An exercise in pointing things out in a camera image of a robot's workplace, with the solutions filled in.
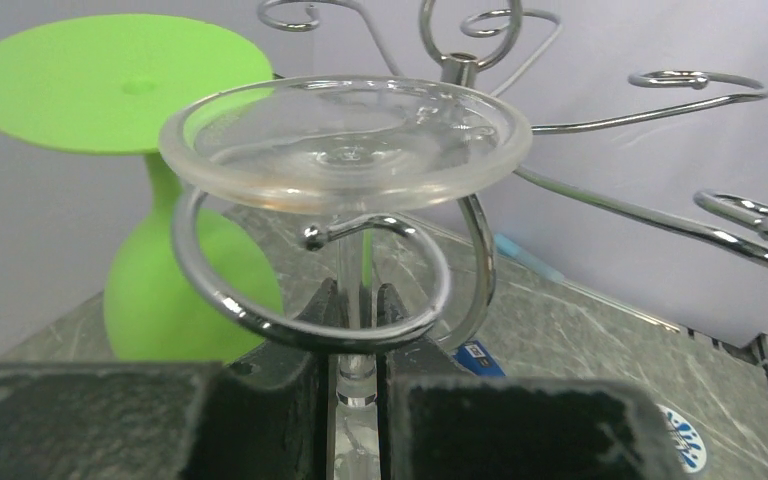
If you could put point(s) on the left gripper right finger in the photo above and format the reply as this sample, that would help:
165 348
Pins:
438 420

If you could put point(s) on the light blue pen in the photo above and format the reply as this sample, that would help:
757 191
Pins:
515 252

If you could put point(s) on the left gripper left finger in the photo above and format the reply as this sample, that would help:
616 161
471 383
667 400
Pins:
261 417

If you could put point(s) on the clear wine glass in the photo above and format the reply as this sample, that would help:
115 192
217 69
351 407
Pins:
364 151

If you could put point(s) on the green plastic wine glass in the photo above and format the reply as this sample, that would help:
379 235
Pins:
102 85

